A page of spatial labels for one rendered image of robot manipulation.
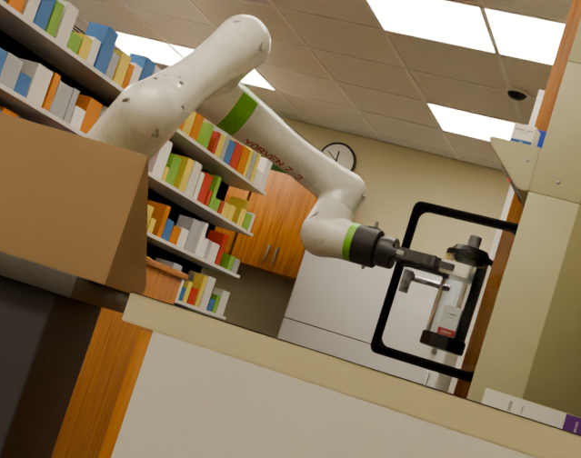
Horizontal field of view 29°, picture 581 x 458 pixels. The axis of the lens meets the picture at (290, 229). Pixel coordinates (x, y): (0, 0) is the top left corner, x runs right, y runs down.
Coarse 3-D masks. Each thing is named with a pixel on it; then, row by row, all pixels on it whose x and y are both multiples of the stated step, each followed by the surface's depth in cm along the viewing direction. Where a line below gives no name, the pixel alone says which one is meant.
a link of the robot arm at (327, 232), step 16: (320, 208) 264; (336, 208) 263; (304, 224) 263; (320, 224) 260; (336, 224) 261; (352, 224) 261; (304, 240) 263; (320, 240) 261; (336, 240) 259; (320, 256) 265; (336, 256) 262
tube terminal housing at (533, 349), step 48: (576, 96) 240; (576, 144) 238; (528, 192) 239; (576, 192) 236; (528, 240) 237; (576, 240) 235; (528, 288) 235; (576, 288) 236; (528, 336) 233; (576, 336) 236; (480, 384) 234; (528, 384) 231; (576, 384) 237
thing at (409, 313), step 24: (432, 216) 279; (432, 240) 278; (456, 240) 275; (504, 240) 270; (504, 264) 269; (408, 288) 277; (432, 288) 275; (408, 312) 276; (480, 312) 268; (384, 336) 277; (408, 336) 274; (480, 336) 267; (432, 360) 270; (456, 360) 268
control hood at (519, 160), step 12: (492, 144) 243; (504, 144) 242; (516, 144) 242; (528, 144) 241; (504, 156) 242; (516, 156) 241; (528, 156) 240; (504, 168) 252; (516, 168) 241; (528, 168) 240; (516, 180) 240; (528, 180) 239
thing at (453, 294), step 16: (448, 256) 254; (464, 256) 250; (480, 272) 250; (448, 288) 250; (464, 288) 249; (480, 288) 251; (448, 304) 249; (464, 304) 248; (432, 320) 250; (448, 320) 248; (464, 320) 249; (448, 336) 247; (464, 336) 250
